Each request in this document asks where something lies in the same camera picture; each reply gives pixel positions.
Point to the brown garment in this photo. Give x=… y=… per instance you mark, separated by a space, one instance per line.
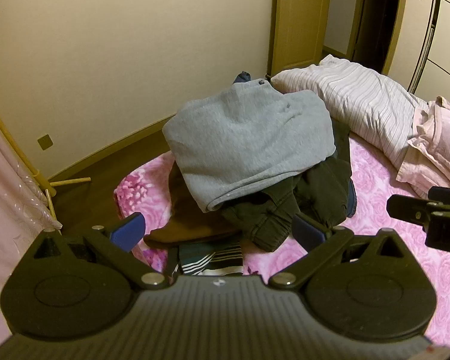
x=187 y=221

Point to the pink floral blanket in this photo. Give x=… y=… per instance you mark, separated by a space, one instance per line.
x=378 y=180

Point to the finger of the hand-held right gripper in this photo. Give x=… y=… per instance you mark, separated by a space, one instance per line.
x=444 y=194
x=408 y=207

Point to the blue denim garment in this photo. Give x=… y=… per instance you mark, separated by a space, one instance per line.
x=242 y=77

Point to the striped white duvet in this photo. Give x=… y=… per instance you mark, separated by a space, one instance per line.
x=360 y=97

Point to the striped dark garment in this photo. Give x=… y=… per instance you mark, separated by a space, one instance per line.
x=210 y=258

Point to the pink crinkled pillow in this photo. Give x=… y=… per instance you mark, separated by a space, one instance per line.
x=435 y=146

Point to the dark green pants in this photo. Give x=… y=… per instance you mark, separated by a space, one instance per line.
x=322 y=191

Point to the yellow wooden rack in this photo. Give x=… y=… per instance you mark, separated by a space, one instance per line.
x=67 y=182

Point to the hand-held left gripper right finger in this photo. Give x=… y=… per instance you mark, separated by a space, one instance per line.
x=308 y=230

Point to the grey sweatshirt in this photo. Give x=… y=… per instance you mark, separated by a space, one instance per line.
x=247 y=138

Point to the beige wall outlet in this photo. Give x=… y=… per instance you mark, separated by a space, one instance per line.
x=45 y=142

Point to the white sliding wardrobe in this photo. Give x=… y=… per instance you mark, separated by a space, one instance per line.
x=446 y=45

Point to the wooden door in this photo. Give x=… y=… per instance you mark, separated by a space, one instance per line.
x=296 y=26

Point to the pink sheer curtain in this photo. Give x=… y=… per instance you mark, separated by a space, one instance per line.
x=7 y=202

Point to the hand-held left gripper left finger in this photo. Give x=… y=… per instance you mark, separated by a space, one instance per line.
x=129 y=230

